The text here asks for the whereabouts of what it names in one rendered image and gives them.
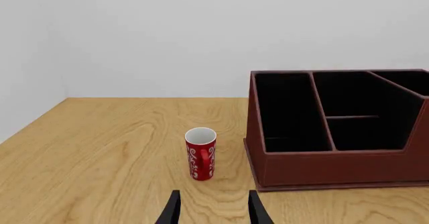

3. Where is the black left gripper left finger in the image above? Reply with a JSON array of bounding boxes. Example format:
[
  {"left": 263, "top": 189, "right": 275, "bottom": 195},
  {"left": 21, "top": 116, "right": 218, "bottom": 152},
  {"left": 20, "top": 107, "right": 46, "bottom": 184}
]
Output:
[{"left": 156, "top": 190, "right": 182, "bottom": 224}]

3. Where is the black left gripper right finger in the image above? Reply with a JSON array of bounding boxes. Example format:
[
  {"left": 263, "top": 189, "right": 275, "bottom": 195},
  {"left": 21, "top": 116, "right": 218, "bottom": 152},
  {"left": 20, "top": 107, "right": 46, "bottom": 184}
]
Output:
[{"left": 248, "top": 190, "right": 275, "bottom": 224}]

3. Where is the red-brown desk caddy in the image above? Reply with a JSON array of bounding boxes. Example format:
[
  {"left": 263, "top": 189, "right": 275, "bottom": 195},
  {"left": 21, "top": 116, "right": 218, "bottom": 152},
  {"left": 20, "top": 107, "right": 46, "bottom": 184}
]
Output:
[{"left": 243, "top": 68, "right": 429, "bottom": 194}]

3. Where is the red patterned mug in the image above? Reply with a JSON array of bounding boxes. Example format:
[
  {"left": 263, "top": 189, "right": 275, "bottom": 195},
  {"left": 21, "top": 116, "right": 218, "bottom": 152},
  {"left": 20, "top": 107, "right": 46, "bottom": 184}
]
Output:
[{"left": 184, "top": 127, "right": 218, "bottom": 182}]

